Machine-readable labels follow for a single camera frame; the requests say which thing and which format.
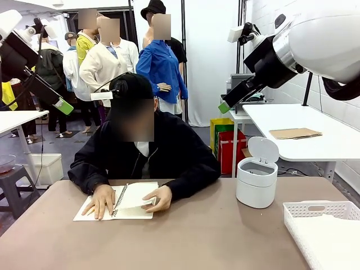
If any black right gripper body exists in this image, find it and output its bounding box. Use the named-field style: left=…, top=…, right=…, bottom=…
left=244, top=35, right=299, bottom=89

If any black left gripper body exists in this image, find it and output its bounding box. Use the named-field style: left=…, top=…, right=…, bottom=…
left=0, top=30, right=39, bottom=84

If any white spiral notebook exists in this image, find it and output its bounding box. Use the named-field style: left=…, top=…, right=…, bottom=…
left=73, top=181, right=160, bottom=222

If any person's right forearm black sleeve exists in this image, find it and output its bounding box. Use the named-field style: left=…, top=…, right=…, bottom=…
left=67, top=162, right=113, bottom=195

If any person's left forearm black sleeve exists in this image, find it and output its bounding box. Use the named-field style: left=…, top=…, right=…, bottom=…
left=161, top=165, right=222, bottom=202

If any person's right hand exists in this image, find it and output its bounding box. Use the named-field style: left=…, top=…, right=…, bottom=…
left=81, top=184, right=117, bottom=221

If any person's left hand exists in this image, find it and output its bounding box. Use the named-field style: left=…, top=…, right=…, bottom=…
left=141, top=185, right=173, bottom=214

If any grey box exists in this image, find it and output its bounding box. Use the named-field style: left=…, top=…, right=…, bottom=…
left=230, top=73, right=254, bottom=85

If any dark green jacket mannequin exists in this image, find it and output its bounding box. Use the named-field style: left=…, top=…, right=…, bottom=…
left=34, top=41, right=70, bottom=136

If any small white side table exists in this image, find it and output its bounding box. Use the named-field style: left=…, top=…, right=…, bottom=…
left=220, top=94, right=254, bottom=178

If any black stand pole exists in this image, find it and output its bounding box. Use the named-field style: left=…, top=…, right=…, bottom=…
left=180, top=0, right=190, bottom=127
left=235, top=0, right=246, bottom=74

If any white shirt capped mannequin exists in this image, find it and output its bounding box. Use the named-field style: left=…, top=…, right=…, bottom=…
left=62, top=31, right=91, bottom=102

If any yellow green bag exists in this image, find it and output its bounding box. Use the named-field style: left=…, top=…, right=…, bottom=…
left=210, top=118, right=235, bottom=159

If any yellow garment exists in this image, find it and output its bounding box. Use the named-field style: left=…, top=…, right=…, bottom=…
left=1, top=81, right=19, bottom=111

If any white table with leg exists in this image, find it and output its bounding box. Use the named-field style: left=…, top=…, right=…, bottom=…
left=0, top=110, right=50, bottom=188

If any black light stand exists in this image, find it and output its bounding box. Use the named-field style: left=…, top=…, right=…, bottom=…
left=301, top=71, right=314, bottom=107

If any large white table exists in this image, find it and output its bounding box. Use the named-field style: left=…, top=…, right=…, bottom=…
left=242, top=103, right=360, bottom=183

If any brown cardboard piece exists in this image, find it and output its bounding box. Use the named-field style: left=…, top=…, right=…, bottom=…
left=269, top=128, right=323, bottom=141

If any yellow jacket mannequin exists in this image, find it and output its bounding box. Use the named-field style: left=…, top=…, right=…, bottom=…
left=75, top=8, right=100, bottom=67

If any red bag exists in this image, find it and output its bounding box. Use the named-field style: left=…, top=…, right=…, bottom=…
left=218, top=129, right=249, bottom=175

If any white cardigan mannequin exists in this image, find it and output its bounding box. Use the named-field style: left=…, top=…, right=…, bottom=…
left=79, top=16, right=140, bottom=108

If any black t-shirt mannequin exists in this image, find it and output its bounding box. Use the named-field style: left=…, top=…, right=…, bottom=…
left=142, top=24, right=188, bottom=79

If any white floor bin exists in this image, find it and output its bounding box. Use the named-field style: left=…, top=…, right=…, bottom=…
left=24, top=153, right=64, bottom=187

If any person in black jacket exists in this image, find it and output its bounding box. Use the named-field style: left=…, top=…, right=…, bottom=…
left=67, top=73, right=222, bottom=202

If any blue shirt mannequin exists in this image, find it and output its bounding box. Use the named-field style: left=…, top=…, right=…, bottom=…
left=136, top=13, right=188, bottom=116

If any glass bowl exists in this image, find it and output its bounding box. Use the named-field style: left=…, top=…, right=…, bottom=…
left=0, top=154, right=16, bottom=176

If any black baseball cap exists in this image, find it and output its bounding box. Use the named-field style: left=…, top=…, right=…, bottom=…
left=108, top=73, right=154, bottom=120

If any white lidded trash bin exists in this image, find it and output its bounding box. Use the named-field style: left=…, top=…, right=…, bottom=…
left=235, top=136, right=280, bottom=209

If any grey plastic stool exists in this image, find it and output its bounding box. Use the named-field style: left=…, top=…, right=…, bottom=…
left=0, top=165, right=41, bottom=221

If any black bucket hat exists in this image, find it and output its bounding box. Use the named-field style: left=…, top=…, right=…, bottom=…
left=140, top=0, right=167, bottom=21

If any white perforated plastic basket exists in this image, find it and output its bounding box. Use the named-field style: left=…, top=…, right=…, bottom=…
left=282, top=200, right=360, bottom=270

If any white paper sheet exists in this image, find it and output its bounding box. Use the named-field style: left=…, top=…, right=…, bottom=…
left=292, top=213, right=360, bottom=270

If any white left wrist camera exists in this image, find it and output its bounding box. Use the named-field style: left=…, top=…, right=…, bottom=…
left=26, top=17, right=58, bottom=39

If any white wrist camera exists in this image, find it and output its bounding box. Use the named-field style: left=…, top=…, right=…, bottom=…
left=26, top=17, right=58, bottom=39
left=227, top=21, right=268, bottom=47

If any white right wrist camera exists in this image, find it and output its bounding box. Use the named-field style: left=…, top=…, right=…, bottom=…
left=227, top=21, right=268, bottom=47

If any thin black hanging cable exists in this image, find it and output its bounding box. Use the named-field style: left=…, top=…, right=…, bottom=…
left=35, top=24, right=48, bottom=186

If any white head-mounted camera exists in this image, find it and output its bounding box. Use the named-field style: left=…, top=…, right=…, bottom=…
left=90, top=71, right=133, bottom=101

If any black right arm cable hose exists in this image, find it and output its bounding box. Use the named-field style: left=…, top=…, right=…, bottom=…
left=321, top=75, right=360, bottom=101

